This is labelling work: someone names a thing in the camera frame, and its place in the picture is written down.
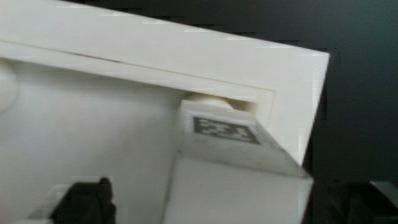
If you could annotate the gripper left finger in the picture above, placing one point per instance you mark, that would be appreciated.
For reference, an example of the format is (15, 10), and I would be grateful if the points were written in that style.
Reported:
(79, 206)

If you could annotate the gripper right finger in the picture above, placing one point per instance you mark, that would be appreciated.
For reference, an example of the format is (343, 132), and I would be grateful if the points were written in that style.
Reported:
(363, 203)

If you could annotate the white leg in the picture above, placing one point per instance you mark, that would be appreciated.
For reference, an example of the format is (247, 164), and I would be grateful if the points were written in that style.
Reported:
(237, 184)

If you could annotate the white square tabletop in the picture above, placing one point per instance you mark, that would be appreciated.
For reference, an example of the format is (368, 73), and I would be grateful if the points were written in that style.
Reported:
(98, 70)

